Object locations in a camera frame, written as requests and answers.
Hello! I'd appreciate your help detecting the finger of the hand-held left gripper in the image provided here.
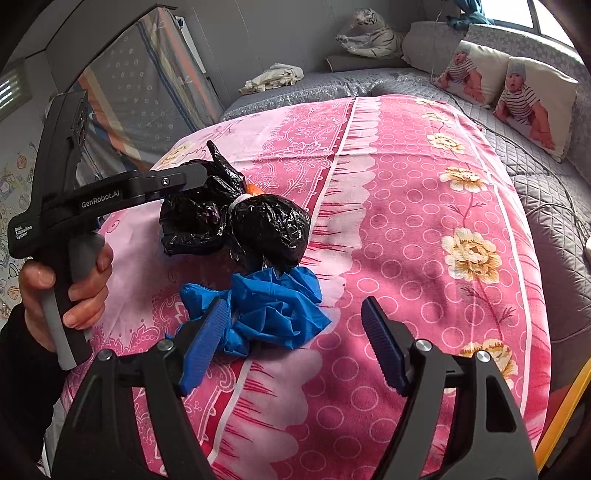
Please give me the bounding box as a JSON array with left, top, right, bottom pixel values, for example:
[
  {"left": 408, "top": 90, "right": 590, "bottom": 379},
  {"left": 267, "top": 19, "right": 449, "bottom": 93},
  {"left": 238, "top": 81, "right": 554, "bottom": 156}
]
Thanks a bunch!
[{"left": 121, "top": 162, "right": 209, "bottom": 205}]

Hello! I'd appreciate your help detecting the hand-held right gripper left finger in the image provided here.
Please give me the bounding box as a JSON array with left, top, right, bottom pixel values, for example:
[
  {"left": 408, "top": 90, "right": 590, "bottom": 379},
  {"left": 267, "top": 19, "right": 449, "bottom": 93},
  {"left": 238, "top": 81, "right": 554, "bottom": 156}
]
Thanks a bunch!
[{"left": 51, "top": 298, "right": 232, "bottom": 480}]

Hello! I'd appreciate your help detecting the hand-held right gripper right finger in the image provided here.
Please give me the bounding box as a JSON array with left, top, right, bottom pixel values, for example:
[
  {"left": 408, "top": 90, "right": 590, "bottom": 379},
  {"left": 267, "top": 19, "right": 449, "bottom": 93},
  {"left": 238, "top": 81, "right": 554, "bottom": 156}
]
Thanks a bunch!
[{"left": 360, "top": 296, "right": 540, "bottom": 480}]

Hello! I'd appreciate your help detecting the blue plastic glove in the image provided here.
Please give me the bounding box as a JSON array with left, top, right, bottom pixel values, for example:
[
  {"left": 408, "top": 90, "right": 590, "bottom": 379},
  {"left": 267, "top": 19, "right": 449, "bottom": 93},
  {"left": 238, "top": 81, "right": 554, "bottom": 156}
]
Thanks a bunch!
[{"left": 179, "top": 265, "right": 332, "bottom": 357}]

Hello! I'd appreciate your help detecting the large black plastic bag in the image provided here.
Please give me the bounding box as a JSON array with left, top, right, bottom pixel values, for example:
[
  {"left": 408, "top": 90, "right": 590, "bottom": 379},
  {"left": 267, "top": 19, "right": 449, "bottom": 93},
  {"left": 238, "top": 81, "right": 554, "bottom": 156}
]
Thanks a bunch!
[{"left": 159, "top": 140, "right": 311, "bottom": 274}]

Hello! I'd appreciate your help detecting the person's left forearm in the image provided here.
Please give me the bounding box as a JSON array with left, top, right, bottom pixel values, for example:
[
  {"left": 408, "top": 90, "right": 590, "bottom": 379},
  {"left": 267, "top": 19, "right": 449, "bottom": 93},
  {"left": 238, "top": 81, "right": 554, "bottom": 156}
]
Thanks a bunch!
[{"left": 0, "top": 305, "right": 71, "bottom": 480}]

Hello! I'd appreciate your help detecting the person's left hand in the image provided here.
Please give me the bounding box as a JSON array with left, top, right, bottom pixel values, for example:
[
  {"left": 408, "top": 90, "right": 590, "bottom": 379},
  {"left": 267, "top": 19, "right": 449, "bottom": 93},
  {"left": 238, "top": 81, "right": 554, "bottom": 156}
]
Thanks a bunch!
[{"left": 18, "top": 242, "right": 114, "bottom": 352}]

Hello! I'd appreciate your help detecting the patterned fabric panel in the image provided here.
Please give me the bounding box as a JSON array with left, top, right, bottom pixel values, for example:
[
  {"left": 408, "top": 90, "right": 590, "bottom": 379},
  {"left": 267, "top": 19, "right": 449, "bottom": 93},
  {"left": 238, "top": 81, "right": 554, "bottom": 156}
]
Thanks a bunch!
[{"left": 76, "top": 6, "right": 225, "bottom": 172}]

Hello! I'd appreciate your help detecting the pink floral blanket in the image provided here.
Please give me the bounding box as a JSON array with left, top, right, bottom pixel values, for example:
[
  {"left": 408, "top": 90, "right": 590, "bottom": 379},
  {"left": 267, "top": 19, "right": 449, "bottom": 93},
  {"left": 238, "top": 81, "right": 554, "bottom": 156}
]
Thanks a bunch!
[{"left": 62, "top": 95, "right": 552, "bottom": 480}]

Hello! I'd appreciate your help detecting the cream crumpled cloth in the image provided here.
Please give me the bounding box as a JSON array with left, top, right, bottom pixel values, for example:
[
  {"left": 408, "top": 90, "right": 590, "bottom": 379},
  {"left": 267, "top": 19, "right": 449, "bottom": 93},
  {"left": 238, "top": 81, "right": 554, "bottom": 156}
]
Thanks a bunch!
[{"left": 239, "top": 64, "right": 304, "bottom": 95}]

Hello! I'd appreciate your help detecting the flat grey pillow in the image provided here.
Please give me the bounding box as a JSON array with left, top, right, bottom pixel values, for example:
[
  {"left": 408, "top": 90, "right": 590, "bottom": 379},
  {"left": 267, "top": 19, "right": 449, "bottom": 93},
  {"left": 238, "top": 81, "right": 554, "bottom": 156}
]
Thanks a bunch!
[{"left": 325, "top": 54, "right": 411, "bottom": 73}]

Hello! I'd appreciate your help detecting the white tiger plush toy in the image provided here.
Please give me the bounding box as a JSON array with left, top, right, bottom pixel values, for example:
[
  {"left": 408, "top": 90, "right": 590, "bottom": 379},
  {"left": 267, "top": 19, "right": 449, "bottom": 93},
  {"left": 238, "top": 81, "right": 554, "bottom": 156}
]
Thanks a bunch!
[{"left": 336, "top": 8, "right": 407, "bottom": 60}]

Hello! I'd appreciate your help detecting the baby print pillow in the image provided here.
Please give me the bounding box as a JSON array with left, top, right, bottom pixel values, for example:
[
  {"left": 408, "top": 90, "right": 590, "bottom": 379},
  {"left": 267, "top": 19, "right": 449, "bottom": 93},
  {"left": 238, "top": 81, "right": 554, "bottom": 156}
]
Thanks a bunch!
[
  {"left": 434, "top": 41, "right": 511, "bottom": 109},
  {"left": 493, "top": 56, "right": 579, "bottom": 163}
]

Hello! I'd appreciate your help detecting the grey round pillow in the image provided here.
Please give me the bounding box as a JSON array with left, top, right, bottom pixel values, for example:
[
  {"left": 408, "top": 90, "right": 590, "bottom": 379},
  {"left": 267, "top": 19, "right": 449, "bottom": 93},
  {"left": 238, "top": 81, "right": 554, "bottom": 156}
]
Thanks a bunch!
[{"left": 402, "top": 21, "right": 467, "bottom": 75}]

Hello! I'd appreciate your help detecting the grey patterned cushion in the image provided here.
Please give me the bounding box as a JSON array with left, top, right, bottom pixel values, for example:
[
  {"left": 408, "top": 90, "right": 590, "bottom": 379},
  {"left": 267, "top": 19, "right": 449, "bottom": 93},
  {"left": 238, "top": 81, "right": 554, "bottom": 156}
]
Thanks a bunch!
[{"left": 464, "top": 23, "right": 591, "bottom": 86}]

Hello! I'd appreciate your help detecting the blue hanging cloth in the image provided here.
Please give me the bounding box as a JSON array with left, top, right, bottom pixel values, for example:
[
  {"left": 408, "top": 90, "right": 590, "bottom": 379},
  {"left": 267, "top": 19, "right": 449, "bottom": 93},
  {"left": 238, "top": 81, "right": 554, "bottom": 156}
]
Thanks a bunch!
[{"left": 445, "top": 0, "right": 495, "bottom": 31}]

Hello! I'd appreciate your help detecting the window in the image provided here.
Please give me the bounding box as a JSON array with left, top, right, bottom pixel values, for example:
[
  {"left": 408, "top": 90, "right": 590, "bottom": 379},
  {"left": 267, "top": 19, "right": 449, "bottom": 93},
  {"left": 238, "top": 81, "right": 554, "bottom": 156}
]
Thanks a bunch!
[{"left": 489, "top": 0, "right": 574, "bottom": 47}]

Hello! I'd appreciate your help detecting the cartoon printed wall cloth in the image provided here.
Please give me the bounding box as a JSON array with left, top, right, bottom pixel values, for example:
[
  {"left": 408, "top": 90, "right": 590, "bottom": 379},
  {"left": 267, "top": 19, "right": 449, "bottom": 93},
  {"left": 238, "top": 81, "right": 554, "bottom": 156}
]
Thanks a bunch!
[{"left": 0, "top": 141, "right": 46, "bottom": 324}]

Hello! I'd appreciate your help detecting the wall vent grille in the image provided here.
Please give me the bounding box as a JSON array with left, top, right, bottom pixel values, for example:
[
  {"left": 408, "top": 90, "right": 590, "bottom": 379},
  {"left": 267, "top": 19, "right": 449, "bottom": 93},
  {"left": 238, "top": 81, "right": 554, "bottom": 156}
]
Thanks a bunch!
[{"left": 0, "top": 60, "right": 33, "bottom": 121}]

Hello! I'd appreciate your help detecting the yellow bed frame edge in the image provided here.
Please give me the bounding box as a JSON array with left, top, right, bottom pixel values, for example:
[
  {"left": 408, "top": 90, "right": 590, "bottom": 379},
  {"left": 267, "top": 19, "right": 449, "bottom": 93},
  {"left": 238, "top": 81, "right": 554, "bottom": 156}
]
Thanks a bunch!
[{"left": 534, "top": 369, "right": 591, "bottom": 472}]

